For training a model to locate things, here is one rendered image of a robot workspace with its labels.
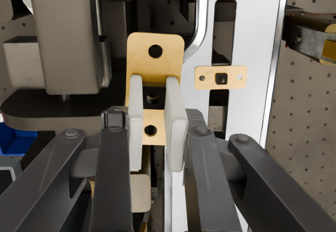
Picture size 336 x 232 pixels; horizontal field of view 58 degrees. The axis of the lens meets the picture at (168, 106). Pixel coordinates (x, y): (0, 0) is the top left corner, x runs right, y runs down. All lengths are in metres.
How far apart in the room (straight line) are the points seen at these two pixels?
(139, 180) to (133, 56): 0.29
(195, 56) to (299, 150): 0.60
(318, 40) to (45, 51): 0.36
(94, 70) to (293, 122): 0.73
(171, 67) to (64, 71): 0.12
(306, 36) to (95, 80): 0.33
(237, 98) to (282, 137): 0.46
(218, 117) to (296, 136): 0.47
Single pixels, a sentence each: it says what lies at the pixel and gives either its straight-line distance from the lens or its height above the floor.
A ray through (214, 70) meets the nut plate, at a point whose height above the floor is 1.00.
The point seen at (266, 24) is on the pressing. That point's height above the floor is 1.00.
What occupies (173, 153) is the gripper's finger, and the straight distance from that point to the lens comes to 0.15.
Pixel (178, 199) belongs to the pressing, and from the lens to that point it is 0.60.
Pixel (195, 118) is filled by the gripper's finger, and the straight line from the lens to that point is 0.17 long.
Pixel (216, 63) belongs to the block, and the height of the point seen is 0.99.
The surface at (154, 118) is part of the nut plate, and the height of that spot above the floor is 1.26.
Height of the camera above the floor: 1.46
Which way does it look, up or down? 67 degrees down
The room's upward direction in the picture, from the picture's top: 172 degrees clockwise
